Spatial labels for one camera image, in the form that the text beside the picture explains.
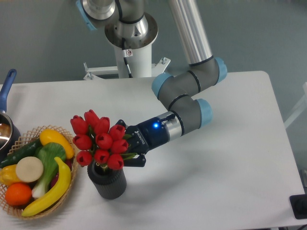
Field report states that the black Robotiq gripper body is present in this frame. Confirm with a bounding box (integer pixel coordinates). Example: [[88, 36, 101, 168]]
[[125, 117, 170, 155]]

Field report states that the red tulip bouquet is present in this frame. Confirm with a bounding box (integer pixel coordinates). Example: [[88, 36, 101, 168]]
[[70, 110, 136, 171]]

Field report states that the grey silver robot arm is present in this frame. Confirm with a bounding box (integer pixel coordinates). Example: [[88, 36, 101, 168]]
[[76, 0, 227, 170]]

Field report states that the dark grey ribbed vase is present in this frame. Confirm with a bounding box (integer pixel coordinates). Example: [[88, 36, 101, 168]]
[[87, 161, 127, 200]]

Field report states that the red fruit under banana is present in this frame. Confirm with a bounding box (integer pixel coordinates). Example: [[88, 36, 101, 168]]
[[49, 159, 72, 189]]

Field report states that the yellow squash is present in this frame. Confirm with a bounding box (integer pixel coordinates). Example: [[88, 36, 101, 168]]
[[39, 129, 74, 159]]

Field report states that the green bok choy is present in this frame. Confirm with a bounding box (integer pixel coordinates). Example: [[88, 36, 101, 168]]
[[32, 142, 66, 199]]

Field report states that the yellow banana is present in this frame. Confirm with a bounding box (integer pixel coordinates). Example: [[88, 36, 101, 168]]
[[21, 157, 71, 217]]

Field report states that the woven wicker basket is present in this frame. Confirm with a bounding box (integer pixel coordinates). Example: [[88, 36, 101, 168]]
[[0, 125, 78, 220]]

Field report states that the green cucumber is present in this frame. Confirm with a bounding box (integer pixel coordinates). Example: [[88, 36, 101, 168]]
[[0, 139, 42, 169]]

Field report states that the beige round slice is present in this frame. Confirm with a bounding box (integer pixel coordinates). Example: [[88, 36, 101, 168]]
[[15, 157, 44, 183]]

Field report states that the yellow bell pepper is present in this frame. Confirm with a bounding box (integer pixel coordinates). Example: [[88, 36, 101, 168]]
[[0, 164, 22, 186]]

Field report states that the orange fruit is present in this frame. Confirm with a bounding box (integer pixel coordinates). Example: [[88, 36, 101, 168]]
[[5, 183, 32, 206]]

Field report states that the black device at edge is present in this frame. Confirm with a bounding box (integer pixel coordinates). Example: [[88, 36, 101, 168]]
[[289, 194, 307, 219]]

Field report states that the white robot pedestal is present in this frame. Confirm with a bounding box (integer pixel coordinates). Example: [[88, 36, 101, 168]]
[[83, 44, 171, 80]]

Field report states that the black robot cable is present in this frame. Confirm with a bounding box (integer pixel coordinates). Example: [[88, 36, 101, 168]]
[[120, 38, 133, 79]]

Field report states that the blue handled saucepan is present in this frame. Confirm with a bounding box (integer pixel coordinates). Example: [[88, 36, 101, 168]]
[[0, 69, 20, 161]]

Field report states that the white metal frame right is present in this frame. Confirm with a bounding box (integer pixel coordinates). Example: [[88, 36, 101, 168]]
[[284, 82, 307, 129]]

